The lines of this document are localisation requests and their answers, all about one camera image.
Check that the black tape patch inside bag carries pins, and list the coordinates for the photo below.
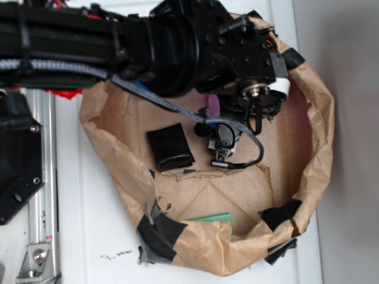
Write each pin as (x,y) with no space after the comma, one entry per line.
(170,148)

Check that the green block toy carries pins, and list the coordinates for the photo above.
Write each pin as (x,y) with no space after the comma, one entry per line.
(223,217)

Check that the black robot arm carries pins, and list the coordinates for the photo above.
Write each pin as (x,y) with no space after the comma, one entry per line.
(190,57)

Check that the metal corner bracket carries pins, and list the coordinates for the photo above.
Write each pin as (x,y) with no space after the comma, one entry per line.
(37,266)

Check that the crumpled brown paper bag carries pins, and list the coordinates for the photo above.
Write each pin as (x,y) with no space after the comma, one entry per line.
(271,203)

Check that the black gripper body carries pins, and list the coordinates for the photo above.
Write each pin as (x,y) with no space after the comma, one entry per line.
(249,109)

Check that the aluminium extrusion rail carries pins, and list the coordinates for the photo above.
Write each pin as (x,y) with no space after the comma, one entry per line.
(43,206)

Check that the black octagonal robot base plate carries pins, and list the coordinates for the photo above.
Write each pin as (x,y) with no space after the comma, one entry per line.
(21,155)

